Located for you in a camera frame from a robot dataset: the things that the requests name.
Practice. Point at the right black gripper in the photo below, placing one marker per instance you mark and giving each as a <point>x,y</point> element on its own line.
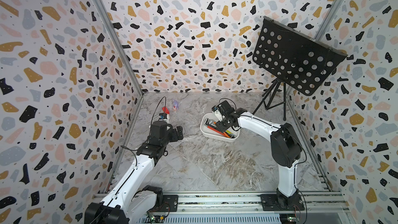
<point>217,125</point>

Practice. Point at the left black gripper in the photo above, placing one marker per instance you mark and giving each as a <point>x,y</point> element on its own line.
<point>174,136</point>

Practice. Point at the red sleeved hex key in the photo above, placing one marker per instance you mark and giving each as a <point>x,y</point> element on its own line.
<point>217,131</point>

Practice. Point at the large black hex key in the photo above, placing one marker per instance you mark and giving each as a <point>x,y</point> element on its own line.
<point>212,125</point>

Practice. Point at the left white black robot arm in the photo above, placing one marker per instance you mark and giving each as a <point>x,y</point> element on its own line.
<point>130,177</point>

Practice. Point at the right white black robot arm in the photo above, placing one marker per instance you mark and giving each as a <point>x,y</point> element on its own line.
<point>285,147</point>

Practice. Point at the white rectangular storage box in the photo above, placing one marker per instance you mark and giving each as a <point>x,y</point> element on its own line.
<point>210,130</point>

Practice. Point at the red tag on left gripper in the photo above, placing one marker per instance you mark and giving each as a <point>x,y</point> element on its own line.
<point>166,110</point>

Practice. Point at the small clear purple object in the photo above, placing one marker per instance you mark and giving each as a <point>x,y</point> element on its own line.
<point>175,105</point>

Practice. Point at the black perforated music stand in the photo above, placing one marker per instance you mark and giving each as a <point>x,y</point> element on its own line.
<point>294,59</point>

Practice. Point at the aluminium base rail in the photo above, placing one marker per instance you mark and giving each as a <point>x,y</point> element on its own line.
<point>246,208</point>

